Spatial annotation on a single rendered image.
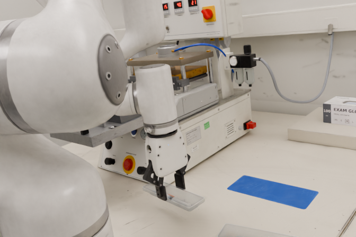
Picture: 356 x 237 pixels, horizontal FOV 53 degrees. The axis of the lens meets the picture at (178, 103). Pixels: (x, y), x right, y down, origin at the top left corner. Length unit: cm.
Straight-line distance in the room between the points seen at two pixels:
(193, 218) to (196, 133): 33
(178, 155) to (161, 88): 18
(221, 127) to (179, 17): 46
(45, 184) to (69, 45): 15
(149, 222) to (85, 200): 56
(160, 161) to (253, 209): 28
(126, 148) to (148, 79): 47
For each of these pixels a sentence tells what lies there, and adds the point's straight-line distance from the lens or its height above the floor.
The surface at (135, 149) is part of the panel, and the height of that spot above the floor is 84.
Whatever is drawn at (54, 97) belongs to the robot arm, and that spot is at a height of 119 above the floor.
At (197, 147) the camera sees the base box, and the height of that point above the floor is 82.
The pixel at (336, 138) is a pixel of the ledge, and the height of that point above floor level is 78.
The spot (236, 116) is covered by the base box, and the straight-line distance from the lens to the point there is 136.
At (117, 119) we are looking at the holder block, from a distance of 104.
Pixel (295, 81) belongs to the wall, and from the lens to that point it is 166.
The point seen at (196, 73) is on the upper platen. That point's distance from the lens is 126.
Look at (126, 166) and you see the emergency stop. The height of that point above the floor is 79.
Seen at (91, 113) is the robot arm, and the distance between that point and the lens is 34.
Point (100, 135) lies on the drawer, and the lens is 98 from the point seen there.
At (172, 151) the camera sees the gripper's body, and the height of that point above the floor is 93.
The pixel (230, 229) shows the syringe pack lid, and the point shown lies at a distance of 85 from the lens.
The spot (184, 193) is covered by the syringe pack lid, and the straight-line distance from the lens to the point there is 92.
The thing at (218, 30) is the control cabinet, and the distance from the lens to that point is 131.
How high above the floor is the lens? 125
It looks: 14 degrees down
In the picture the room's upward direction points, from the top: 7 degrees counter-clockwise
